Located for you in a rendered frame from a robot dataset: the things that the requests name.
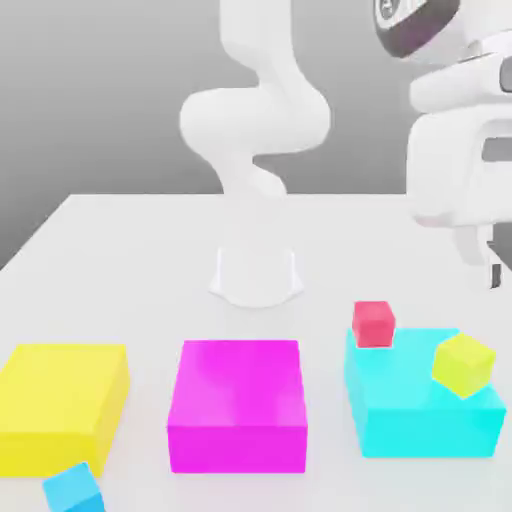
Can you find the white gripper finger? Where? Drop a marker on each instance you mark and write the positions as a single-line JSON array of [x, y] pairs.
[[472, 246], [495, 274]]

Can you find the large magenta box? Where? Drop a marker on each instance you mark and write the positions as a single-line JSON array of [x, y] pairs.
[[238, 404]]

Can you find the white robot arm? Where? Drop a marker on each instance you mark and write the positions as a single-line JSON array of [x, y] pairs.
[[256, 116]]

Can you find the small yellow-green cube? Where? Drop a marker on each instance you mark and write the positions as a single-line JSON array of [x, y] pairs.
[[464, 366]]

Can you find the large yellow box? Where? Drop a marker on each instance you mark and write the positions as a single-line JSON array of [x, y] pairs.
[[56, 396]]

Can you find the small blue cube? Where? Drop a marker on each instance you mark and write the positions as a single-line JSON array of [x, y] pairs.
[[74, 490]]

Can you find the small red cube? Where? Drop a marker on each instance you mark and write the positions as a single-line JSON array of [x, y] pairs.
[[374, 324]]

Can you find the large cyan box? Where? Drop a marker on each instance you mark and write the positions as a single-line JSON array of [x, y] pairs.
[[404, 404]]

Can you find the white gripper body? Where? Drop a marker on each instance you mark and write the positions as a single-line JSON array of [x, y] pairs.
[[444, 176]]

